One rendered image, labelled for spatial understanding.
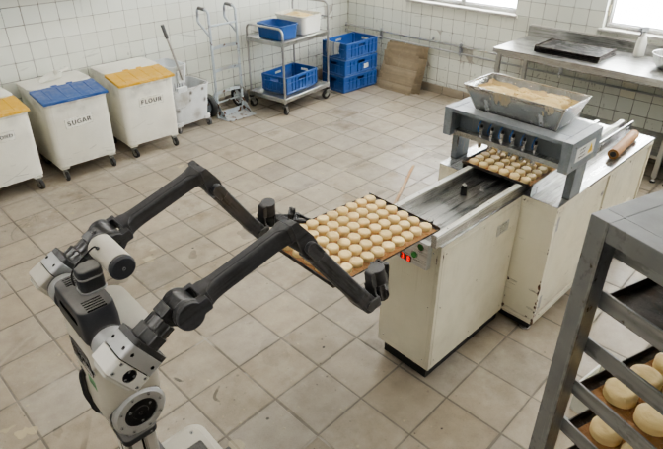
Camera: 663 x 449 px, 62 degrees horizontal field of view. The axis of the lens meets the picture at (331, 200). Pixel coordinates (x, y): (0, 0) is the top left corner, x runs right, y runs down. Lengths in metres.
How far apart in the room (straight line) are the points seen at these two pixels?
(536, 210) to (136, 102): 3.65
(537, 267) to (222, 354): 1.75
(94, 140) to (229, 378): 2.87
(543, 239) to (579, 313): 2.15
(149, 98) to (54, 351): 2.68
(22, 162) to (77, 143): 0.46
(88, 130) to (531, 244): 3.72
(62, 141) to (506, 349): 3.81
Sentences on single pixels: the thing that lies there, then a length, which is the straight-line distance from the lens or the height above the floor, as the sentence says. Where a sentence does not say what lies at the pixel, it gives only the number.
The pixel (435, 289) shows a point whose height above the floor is 0.60.
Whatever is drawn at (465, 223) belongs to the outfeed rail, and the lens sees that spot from 2.58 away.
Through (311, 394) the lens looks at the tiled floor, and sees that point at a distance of 2.93.
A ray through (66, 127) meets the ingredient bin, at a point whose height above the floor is 0.48.
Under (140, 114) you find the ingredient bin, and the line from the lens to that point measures 5.38.
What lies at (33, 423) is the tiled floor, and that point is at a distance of 3.15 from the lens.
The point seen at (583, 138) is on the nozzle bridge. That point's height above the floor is 1.18.
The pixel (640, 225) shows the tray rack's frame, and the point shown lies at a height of 1.82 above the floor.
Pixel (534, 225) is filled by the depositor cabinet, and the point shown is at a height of 0.69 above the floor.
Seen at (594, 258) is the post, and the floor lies 1.76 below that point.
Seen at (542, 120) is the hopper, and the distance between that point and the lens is 2.90.
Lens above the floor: 2.20
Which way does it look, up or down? 29 degrees down
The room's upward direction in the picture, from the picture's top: straight up
